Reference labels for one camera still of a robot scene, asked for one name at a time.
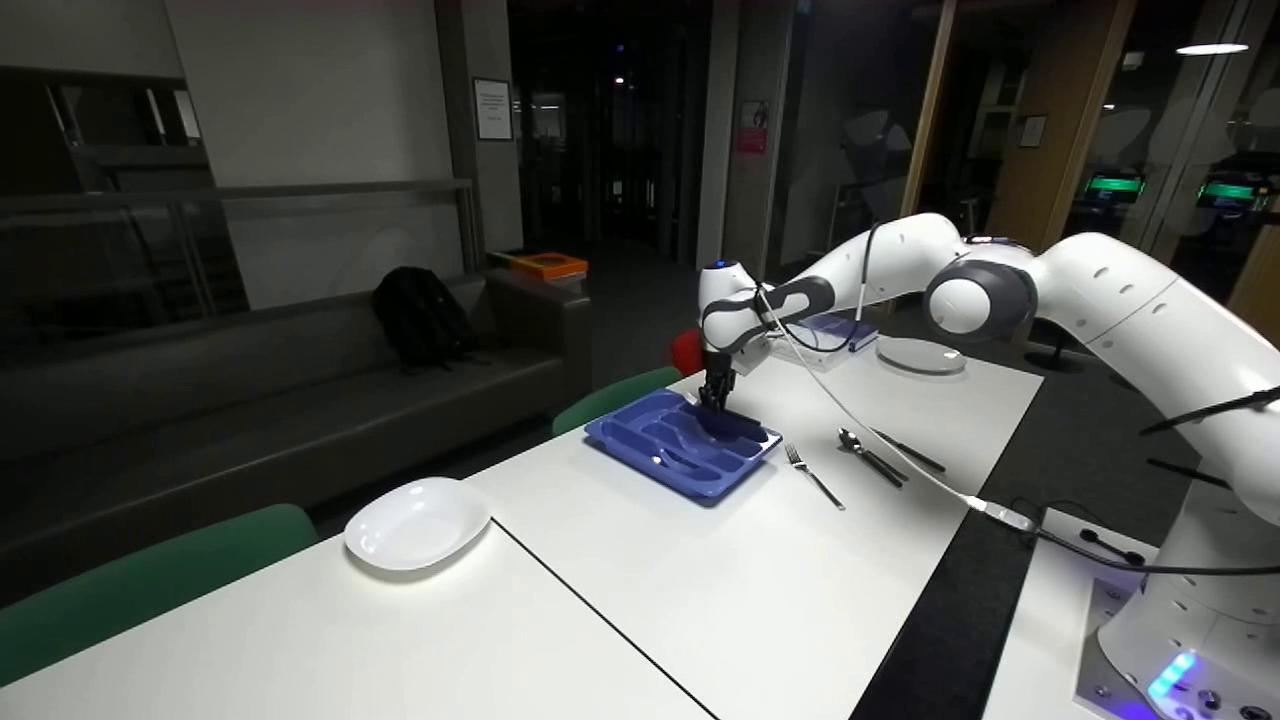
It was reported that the black backpack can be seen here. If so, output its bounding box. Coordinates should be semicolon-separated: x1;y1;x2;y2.
366;262;479;375

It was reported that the small green chair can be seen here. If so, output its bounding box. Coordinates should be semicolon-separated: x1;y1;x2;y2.
548;364;687;439

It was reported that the glass balustrade with metal rail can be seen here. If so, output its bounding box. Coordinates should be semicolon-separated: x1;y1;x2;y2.
0;174;479;322

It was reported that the black handled spoon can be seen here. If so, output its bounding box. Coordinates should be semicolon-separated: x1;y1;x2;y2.
843;431;913;490

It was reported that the silver metal spoon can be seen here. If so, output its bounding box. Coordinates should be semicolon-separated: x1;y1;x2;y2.
837;422;901;481

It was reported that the large green chair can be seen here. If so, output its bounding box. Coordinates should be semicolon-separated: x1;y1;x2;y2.
0;498;324;690

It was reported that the ceiling strip lamp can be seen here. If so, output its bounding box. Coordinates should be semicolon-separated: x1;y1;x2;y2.
1173;34;1254;62

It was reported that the black knife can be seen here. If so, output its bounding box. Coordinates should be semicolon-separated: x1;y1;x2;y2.
876;427;948;474

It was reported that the silver metal fork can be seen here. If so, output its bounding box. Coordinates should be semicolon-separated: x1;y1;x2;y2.
784;445;847;514

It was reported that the red wall sign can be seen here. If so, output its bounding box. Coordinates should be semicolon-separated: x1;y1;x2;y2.
733;101;770;158

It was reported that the white round plate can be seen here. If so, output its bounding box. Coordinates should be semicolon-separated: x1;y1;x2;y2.
871;334;967;380

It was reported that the white oval plate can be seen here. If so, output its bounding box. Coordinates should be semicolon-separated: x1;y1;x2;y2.
341;472;497;578

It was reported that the grey sofa bench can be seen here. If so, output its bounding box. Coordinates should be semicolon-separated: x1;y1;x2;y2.
0;273;593;602

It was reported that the blue plastic cutlery tray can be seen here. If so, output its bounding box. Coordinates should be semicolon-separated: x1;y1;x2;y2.
580;389;789;511

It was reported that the red chair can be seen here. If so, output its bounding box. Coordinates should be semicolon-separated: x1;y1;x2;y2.
669;322;713;380

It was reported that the framed wall notice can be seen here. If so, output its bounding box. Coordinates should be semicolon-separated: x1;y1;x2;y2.
473;75;517;142

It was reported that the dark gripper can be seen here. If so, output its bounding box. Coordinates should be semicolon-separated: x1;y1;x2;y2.
696;339;745;416

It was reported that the small black dumbbell shaped object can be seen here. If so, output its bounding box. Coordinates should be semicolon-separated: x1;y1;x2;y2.
1077;522;1150;570

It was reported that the bin with orange lid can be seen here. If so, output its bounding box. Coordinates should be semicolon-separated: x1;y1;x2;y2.
482;249;595;393

